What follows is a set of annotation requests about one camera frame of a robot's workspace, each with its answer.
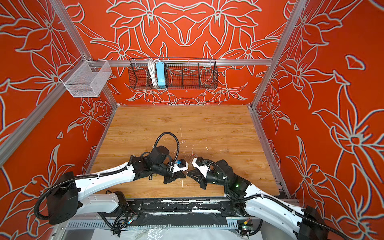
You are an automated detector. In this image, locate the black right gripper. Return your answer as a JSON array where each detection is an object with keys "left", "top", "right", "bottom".
[{"left": 186, "top": 168, "right": 230, "bottom": 192}]

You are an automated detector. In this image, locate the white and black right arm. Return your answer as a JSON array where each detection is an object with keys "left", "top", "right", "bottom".
[{"left": 187, "top": 157, "right": 348, "bottom": 240}]

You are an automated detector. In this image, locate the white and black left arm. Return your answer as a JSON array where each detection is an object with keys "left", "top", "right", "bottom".
[{"left": 34, "top": 132, "right": 189, "bottom": 225}]

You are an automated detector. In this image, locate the light blue box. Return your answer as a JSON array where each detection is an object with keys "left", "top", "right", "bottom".
[{"left": 156, "top": 62, "right": 166, "bottom": 89}]

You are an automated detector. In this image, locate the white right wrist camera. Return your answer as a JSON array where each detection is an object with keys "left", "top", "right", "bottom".
[{"left": 192, "top": 157, "right": 210, "bottom": 178}]

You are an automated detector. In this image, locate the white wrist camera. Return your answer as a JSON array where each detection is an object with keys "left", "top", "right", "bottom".
[
  {"left": 192, "top": 157, "right": 210, "bottom": 178},
  {"left": 172, "top": 159, "right": 189, "bottom": 174}
]

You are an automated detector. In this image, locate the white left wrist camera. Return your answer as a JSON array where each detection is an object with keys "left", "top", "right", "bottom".
[{"left": 172, "top": 159, "right": 189, "bottom": 174}]

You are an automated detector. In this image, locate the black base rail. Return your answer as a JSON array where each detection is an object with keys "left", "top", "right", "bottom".
[{"left": 125, "top": 197, "right": 260, "bottom": 229}]

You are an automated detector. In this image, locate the black wire wall basket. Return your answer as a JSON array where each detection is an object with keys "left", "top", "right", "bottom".
[{"left": 128, "top": 58, "right": 219, "bottom": 90}]

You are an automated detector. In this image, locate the white cable bundle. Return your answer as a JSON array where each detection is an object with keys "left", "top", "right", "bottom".
[{"left": 146, "top": 59, "right": 159, "bottom": 87}]

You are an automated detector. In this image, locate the white mesh wall basket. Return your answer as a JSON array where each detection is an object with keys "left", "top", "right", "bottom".
[{"left": 61, "top": 61, "right": 112, "bottom": 98}]

